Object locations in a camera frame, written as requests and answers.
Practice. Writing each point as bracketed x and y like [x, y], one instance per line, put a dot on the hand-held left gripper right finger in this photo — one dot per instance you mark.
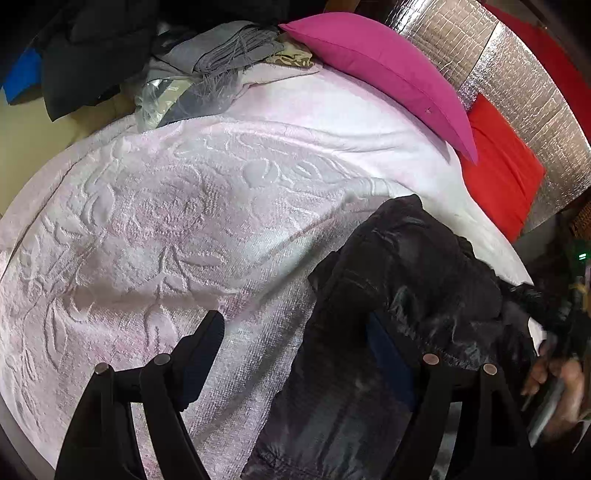
[388, 357]

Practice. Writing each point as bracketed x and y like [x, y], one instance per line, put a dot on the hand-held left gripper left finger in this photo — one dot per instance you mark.
[203, 353]

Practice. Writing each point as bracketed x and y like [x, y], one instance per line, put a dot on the black plaid padded jacket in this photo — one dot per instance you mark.
[415, 277]

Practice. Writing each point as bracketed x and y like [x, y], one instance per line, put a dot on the person's right hand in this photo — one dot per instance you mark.
[572, 397]

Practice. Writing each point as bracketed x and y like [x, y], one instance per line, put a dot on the red pillow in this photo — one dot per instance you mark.
[501, 170]

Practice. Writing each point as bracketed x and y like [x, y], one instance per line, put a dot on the silver quilted headboard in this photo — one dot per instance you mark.
[517, 83]

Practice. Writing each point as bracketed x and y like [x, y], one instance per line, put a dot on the red cloth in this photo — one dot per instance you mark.
[561, 64]

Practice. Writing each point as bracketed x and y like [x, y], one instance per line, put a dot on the clear plastic bag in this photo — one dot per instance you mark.
[175, 99]

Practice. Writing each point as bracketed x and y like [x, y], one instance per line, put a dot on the pink pillow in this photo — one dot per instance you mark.
[383, 64]

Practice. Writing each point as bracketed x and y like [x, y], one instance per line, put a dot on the grey fringed cloth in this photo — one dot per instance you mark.
[217, 50]

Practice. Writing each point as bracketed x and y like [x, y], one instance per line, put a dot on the beige patterned cloth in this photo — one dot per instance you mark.
[291, 55]

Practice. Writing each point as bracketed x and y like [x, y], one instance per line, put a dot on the dark quilted coat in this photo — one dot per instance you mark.
[92, 50]

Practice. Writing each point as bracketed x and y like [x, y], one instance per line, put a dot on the blue cloth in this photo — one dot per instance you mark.
[21, 76]

